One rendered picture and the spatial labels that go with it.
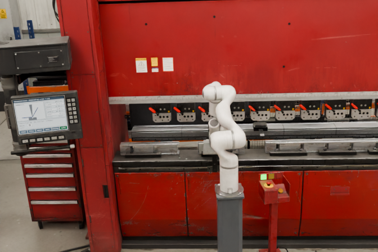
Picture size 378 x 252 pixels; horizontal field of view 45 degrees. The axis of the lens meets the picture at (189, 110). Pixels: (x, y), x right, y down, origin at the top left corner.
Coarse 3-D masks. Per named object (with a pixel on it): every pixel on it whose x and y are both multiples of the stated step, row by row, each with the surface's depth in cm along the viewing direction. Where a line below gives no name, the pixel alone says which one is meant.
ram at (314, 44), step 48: (192, 0) 345; (240, 0) 338; (288, 0) 336; (336, 0) 334; (144, 48) 354; (192, 48) 352; (240, 48) 350; (288, 48) 349; (336, 48) 347; (336, 96) 360
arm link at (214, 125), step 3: (210, 120) 346; (213, 120) 346; (216, 120) 346; (210, 123) 345; (213, 123) 345; (216, 123) 344; (210, 126) 344; (213, 126) 344; (216, 126) 343; (219, 126) 347; (210, 129) 348; (213, 129) 346; (216, 129) 346; (219, 129) 347; (210, 132) 353; (213, 132) 350
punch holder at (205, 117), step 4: (204, 104) 367; (208, 104) 367; (204, 108) 369; (208, 108) 368; (204, 112) 370; (208, 112) 369; (204, 116) 371; (208, 116) 371; (212, 116) 371; (204, 120) 372; (208, 120) 372
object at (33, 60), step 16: (0, 48) 303; (16, 48) 306; (32, 48) 308; (48, 48) 310; (64, 48) 312; (0, 64) 307; (16, 64) 308; (32, 64) 311; (48, 64) 313; (64, 64) 315; (16, 80) 325; (16, 144) 336
